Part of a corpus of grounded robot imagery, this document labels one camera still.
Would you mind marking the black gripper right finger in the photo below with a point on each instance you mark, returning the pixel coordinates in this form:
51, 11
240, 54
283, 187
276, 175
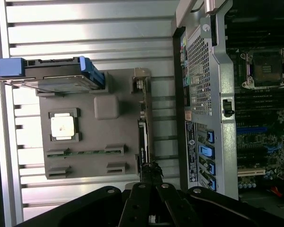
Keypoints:
175, 208

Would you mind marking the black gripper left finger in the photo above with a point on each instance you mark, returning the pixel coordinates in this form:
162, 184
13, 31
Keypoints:
135, 205

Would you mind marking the green RAM stick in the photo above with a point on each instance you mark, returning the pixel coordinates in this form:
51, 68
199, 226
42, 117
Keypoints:
85, 152

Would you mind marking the grey plastic parts rack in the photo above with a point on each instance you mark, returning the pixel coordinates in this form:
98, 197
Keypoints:
97, 142

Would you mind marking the white expansion slot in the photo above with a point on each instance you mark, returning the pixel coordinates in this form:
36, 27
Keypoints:
251, 172

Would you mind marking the green motherboard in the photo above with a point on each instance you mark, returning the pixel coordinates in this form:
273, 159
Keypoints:
251, 146

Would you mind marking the silver CPU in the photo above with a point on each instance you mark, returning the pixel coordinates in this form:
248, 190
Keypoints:
62, 126

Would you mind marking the blue expansion slot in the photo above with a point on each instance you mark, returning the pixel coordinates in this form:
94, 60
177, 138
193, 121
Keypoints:
251, 130

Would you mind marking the hard disk in blue caddy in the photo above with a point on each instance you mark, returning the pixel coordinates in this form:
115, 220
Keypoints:
61, 82

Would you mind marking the open dark grey PC case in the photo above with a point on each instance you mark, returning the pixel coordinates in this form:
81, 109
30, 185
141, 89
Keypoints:
223, 71

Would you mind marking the CPU socket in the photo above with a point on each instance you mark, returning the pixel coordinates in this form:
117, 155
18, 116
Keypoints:
265, 68

